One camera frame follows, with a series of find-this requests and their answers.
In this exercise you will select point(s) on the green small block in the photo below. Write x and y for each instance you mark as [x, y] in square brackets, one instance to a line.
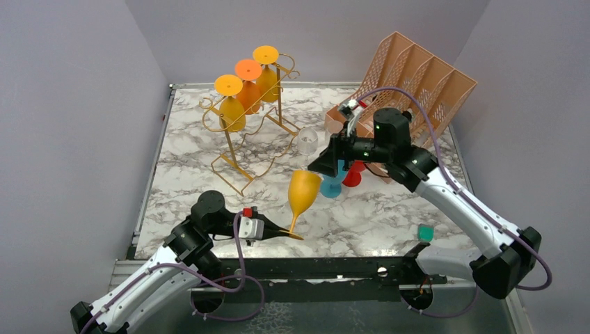
[425, 233]

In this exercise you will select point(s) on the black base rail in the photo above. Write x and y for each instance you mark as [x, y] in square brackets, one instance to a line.
[333, 279]

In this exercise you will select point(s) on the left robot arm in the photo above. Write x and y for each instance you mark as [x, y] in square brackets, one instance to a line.
[184, 260]

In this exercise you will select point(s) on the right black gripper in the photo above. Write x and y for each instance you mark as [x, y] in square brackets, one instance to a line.
[339, 148]

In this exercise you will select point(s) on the peach plastic file organizer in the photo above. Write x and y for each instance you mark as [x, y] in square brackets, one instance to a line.
[439, 88]

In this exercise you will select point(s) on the orange wine glass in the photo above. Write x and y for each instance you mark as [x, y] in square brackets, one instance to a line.
[249, 70]

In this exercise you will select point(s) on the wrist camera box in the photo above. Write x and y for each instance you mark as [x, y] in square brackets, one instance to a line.
[251, 226]
[350, 110]

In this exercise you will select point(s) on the blue wine glass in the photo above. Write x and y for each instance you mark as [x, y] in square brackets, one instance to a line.
[331, 187]

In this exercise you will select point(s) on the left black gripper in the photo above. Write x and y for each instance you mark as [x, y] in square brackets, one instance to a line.
[271, 230]

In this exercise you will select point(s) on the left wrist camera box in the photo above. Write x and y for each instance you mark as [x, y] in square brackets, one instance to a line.
[251, 226]

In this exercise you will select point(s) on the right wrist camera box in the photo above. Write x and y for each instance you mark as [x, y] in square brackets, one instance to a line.
[350, 110]

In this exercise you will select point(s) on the red wine glass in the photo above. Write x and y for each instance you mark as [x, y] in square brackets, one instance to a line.
[353, 177]

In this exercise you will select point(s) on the yellow wine glass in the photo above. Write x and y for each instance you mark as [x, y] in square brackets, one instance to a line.
[266, 55]
[302, 193]
[231, 111]

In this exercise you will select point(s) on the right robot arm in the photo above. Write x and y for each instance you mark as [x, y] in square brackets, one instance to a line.
[503, 255]

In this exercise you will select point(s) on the gold wire glass rack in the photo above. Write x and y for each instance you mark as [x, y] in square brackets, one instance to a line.
[231, 165]

